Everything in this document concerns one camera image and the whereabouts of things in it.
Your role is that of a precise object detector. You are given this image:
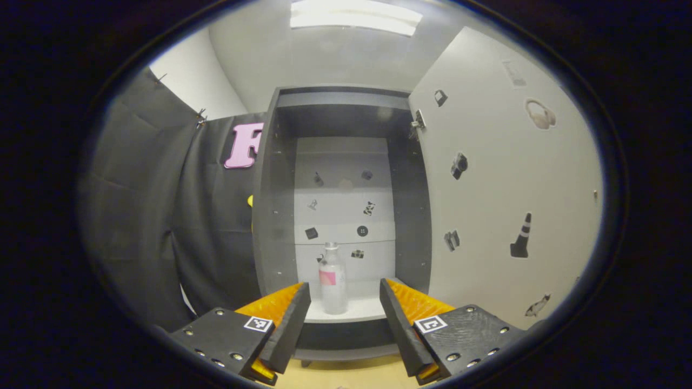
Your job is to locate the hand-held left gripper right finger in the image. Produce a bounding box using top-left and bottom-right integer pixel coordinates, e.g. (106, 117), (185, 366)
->
(379, 278), (526, 386)

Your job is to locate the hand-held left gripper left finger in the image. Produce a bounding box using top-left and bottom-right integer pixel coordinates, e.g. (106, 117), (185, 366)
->
(169, 281), (312, 386)

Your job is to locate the clear bottle pink label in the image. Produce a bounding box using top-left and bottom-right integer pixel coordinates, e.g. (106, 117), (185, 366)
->
(318, 242), (349, 316)

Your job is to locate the dark grey cabinet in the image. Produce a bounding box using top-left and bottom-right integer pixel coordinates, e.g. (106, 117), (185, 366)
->
(251, 85), (433, 368)

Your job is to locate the white cabinet door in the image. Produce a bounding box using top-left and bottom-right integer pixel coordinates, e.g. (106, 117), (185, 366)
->
(408, 26), (604, 331)

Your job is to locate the metal door hinge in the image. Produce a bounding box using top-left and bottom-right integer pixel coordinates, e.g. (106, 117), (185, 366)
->
(409, 109), (427, 141)

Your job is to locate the black backdrop cloth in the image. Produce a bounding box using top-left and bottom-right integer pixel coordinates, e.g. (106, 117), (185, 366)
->
(81, 68), (267, 333)

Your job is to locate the long ceiling light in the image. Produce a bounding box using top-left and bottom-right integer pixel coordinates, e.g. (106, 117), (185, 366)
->
(290, 0), (423, 37)

